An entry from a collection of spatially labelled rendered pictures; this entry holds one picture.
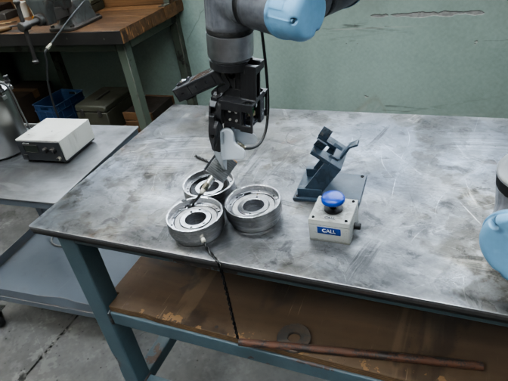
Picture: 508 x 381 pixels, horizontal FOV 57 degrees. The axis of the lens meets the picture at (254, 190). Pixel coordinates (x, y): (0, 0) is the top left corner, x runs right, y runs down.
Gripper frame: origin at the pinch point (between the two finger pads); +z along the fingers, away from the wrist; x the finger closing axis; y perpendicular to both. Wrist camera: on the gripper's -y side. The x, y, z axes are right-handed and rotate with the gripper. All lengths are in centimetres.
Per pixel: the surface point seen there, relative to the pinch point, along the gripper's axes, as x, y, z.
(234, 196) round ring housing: -2.9, 3.0, 6.3
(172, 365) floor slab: 6, -28, 94
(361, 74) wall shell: 156, -2, 47
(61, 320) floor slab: 10, -82, 102
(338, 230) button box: -8.2, 24.3, 3.5
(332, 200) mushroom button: -6.0, 22.4, -0.6
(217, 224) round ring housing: -11.8, 3.6, 6.0
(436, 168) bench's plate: 18.5, 37.7, 5.0
